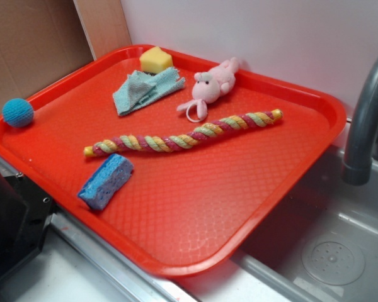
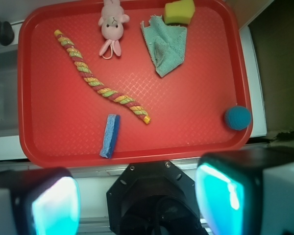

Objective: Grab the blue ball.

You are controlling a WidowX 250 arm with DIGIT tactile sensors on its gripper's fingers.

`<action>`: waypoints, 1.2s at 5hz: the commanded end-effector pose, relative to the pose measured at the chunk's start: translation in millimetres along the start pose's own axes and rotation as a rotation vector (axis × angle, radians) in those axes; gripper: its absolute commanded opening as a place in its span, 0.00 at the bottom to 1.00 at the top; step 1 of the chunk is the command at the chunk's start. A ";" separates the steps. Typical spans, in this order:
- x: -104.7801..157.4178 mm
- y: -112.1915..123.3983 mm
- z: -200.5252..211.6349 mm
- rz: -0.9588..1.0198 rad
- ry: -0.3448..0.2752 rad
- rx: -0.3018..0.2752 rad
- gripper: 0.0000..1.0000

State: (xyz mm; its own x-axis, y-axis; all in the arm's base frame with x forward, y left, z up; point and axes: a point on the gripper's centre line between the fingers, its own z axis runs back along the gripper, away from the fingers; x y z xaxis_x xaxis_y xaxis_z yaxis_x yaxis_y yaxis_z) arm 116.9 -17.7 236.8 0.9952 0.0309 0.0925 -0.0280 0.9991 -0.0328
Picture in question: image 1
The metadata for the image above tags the grey toy sink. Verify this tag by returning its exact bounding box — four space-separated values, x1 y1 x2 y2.
178 149 378 301

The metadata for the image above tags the teal folded cloth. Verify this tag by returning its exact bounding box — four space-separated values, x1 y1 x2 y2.
113 67 185 116

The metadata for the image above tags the brown cardboard sheet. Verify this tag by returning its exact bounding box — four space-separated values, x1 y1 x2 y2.
0 1 93 113

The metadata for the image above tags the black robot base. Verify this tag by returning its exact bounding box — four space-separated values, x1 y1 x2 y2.
0 173 54 282

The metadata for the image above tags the yellow sponge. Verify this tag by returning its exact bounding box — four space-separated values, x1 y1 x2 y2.
139 46 173 74

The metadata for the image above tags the blue sponge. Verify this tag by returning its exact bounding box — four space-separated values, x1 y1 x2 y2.
77 154 134 211

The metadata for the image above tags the wooden board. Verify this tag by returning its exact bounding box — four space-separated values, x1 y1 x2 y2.
74 0 132 60

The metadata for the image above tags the blue knitted ball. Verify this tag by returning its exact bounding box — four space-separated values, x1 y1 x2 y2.
2 98 34 128

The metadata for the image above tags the red plastic tray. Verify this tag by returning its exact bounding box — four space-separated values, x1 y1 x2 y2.
0 45 346 277

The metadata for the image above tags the multicolour twisted rope toy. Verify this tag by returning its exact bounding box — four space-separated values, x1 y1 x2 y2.
83 109 284 157

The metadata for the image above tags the pink plush toy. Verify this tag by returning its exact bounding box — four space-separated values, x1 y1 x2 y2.
176 57 239 123

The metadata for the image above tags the grey toy faucet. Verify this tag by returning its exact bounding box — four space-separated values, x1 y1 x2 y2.
341 59 378 186

